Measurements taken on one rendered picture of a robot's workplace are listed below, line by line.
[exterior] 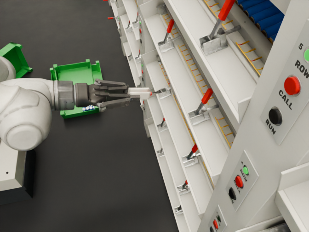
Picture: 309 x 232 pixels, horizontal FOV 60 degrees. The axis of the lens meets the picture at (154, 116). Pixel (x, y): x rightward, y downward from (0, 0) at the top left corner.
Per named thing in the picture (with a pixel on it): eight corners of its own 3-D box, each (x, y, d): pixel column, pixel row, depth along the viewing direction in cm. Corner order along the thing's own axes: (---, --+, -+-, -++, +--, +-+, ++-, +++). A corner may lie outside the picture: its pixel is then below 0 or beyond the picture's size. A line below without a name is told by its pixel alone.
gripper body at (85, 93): (73, 94, 87) (102, 93, 90) (75, 113, 82) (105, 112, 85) (73, 76, 82) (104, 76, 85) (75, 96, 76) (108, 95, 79)
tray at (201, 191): (203, 224, 69) (197, 215, 62) (148, 72, 107) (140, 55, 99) (278, 197, 68) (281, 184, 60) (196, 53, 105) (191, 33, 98)
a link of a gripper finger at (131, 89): (127, 95, 89) (127, 94, 89) (147, 95, 91) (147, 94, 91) (128, 89, 86) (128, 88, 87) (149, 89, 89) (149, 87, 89)
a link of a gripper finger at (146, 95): (129, 91, 86) (129, 93, 85) (150, 91, 88) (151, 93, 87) (128, 98, 88) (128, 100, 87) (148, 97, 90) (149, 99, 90)
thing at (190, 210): (195, 244, 84) (186, 235, 73) (149, 104, 121) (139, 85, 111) (256, 222, 83) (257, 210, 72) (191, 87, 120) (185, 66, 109)
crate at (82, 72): (100, 112, 152) (98, 107, 145) (63, 118, 149) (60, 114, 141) (91, 65, 160) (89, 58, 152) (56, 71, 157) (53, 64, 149)
